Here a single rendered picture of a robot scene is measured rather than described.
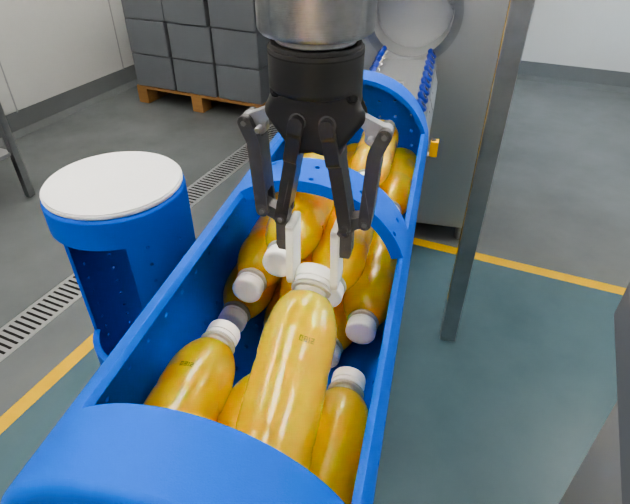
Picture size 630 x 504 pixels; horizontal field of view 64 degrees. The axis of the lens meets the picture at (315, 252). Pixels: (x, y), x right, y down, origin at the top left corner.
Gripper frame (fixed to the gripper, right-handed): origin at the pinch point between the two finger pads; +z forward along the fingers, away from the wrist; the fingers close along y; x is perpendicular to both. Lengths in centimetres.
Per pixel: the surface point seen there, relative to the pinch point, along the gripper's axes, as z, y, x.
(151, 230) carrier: 25, 41, -32
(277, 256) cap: 5.7, 5.9, -5.5
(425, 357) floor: 123, -20, -104
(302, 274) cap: 1.8, 0.9, 1.6
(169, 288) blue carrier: 2.4, 13.2, 6.2
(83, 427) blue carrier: 1.2, 11.1, 22.7
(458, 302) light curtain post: 101, -29, -115
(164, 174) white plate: 20, 43, -44
